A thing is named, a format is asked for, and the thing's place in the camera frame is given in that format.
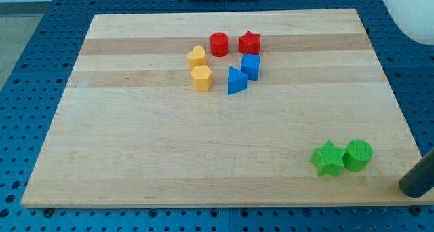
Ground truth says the yellow heart block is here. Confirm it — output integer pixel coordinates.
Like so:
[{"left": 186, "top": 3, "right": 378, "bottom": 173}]
[{"left": 187, "top": 45, "right": 206, "bottom": 70}]

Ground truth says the yellow hexagon block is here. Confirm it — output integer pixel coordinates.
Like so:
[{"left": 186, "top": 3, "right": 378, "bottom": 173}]
[{"left": 191, "top": 65, "right": 214, "bottom": 92}]

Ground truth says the white rounded object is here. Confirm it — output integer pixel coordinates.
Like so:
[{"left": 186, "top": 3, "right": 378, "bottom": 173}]
[{"left": 383, "top": 0, "right": 433, "bottom": 45}]

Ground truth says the green cylinder block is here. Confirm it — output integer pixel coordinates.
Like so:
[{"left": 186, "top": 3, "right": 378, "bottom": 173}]
[{"left": 343, "top": 139, "right": 374, "bottom": 172}]

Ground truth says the blue cube block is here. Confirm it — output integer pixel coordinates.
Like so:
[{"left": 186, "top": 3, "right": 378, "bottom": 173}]
[{"left": 241, "top": 54, "right": 261, "bottom": 81}]

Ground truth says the red cylinder block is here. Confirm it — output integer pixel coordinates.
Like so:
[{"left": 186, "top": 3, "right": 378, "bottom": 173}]
[{"left": 210, "top": 32, "right": 229, "bottom": 57}]

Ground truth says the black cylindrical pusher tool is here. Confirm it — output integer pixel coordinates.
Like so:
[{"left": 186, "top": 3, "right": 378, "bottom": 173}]
[{"left": 399, "top": 149, "right": 433, "bottom": 198}]

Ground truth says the green star block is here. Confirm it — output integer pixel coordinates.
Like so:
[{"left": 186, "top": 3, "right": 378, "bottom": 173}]
[{"left": 310, "top": 140, "right": 346, "bottom": 177}]

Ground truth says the blue triangle block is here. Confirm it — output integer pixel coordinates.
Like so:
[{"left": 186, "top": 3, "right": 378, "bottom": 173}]
[{"left": 227, "top": 66, "right": 248, "bottom": 95}]

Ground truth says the red star block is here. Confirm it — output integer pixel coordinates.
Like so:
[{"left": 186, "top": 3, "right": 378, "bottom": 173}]
[{"left": 238, "top": 31, "right": 261, "bottom": 55}]

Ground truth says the wooden board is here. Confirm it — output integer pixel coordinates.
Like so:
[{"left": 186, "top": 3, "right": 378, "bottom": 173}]
[{"left": 22, "top": 9, "right": 433, "bottom": 209}]

